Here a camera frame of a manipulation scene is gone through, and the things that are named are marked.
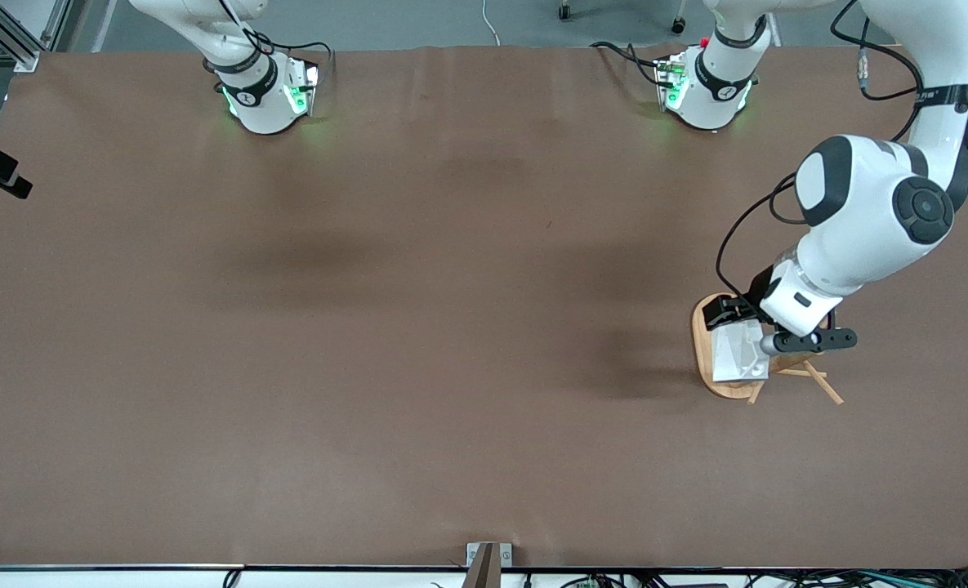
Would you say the white faceted cup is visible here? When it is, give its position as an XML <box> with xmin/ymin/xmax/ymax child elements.
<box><xmin>711</xmin><ymin>320</ymin><xmax>770</xmax><ymax>385</ymax></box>

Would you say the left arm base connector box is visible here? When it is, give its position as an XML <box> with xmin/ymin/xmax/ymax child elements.
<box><xmin>655</xmin><ymin>51</ymin><xmax>689</xmax><ymax>111</ymax></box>

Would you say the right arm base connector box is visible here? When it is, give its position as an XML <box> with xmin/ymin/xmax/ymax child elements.
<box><xmin>283</xmin><ymin>57</ymin><xmax>321</xmax><ymax>117</ymax></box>

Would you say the wooden cup rack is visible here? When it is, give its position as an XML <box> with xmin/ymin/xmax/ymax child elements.
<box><xmin>690</xmin><ymin>292</ymin><xmax>845</xmax><ymax>407</ymax></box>

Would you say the brown paper table cover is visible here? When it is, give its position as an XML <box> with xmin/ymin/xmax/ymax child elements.
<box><xmin>0</xmin><ymin>45</ymin><xmax>968</xmax><ymax>568</ymax></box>

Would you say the aluminium frame post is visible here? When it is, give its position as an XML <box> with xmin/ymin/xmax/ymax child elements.
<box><xmin>0</xmin><ymin>0</ymin><xmax>41</xmax><ymax>73</ymax></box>

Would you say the black left arm base cable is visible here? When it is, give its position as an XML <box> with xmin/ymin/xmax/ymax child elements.
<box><xmin>590</xmin><ymin>41</ymin><xmax>666</xmax><ymax>87</ymax></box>

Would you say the black arm base cable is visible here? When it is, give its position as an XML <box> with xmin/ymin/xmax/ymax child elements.
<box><xmin>243</xmin><ymin>31</ymin><xmax>335</xmax><ymax>74</ymax></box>
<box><xmin>590</xmin><ymin>41</ymin><xmax>666</xmax><ymax>87</ymax></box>

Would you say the black right arm base cable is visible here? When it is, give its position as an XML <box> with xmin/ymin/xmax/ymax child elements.
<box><xmin>243</xmin><ymin>31</ymin><xmax>335</xmax><ymax>74</ymax></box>

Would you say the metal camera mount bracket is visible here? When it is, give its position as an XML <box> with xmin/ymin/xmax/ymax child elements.
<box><xmin>463</xmin><ymin>541</ymin><xmax>513</xmax><ymax>588</ymax></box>

